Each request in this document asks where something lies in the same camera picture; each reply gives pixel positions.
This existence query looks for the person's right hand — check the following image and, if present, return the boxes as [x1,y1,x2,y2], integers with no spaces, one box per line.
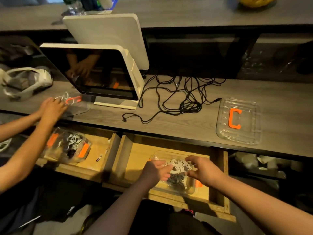
[185,155,226,188]

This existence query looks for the person's left hand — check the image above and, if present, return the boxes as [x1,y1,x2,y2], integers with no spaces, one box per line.
[138,159,175,189]

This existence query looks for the clear container drawer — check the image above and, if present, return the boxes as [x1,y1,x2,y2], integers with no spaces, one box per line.
[41,127,93,166]
[149,150,203,196]

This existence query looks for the black cable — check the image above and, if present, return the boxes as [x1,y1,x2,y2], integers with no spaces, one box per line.
[122,107,162,124]

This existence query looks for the bundle of black cables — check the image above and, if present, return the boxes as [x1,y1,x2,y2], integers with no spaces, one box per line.
[138,75,227,116]

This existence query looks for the pile of cables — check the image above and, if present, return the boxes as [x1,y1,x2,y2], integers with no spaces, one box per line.
[56,92,83,107]

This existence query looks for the person's right forearm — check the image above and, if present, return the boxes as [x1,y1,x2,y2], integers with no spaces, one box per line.
[213,176,313,235]

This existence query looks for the person's left forearm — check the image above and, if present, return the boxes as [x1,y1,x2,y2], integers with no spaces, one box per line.
[83,181,158,235]

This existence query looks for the another person's forearm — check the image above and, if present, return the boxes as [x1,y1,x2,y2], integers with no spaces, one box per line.
[0,120,55,194]
[0,112,42,143]

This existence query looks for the wooden drawer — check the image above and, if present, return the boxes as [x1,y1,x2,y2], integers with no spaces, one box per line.
[37,124,120,183]
[103,133,236,222]

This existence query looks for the pile of white containers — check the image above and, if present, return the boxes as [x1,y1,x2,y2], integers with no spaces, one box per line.
[235,151,290,179]

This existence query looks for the white touchscreen monitor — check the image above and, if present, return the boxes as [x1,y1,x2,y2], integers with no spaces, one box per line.
[39,43,145,111]

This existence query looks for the white customer display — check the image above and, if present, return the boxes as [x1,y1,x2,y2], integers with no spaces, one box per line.
[63,13,150,71]

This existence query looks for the white headset device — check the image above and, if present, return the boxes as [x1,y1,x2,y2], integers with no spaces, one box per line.
[0,66,53,101]

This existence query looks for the grey wooden bar counter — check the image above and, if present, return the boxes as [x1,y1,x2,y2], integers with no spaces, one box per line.
[0,0,313,31]

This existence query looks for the blue white notebook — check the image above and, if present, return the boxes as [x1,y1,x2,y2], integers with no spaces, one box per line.
[64,0,118,17]

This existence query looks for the yellow woven basket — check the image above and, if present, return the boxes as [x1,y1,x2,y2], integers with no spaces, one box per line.
[238,0,279,9]

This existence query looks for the white paper coffee cup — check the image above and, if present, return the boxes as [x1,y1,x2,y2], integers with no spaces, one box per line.
[97,0,114,10]

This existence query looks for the black thermos bottle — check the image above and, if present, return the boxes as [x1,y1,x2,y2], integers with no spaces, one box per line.
[78,0,101,12]

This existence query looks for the clear plastic water bottle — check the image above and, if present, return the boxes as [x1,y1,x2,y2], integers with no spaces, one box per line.
[61,0,84,15]

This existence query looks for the clear lid orange handle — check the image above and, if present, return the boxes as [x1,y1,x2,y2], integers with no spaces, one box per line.
[59,93,96,118]
[216,98,261,145]

